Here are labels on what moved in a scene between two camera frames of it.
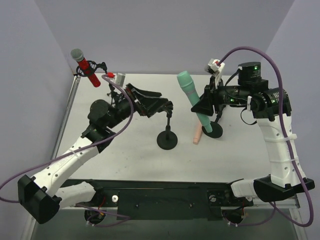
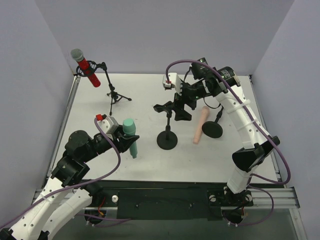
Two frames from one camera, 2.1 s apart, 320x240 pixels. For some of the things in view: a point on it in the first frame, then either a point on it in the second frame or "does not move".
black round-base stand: x=167 y=140 does not move
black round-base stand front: x=217 y=129 does not move
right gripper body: x=210 y=99 → x=180 y=100
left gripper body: x=136 y=101 → x=121 y=141
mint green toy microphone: x=185 y=78 → x=129 y=126
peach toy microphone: x=198 y=133 does not move
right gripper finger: x=205 y=106 → x=181 y=114
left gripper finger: x=145 y=93 → x=128 y=139
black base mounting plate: x=162 y=200 does not move
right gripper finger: x=207 y=92 → x=178 y=107
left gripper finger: x=151 y=106 → x=124 y=143
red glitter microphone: x=77 y=55 does not move
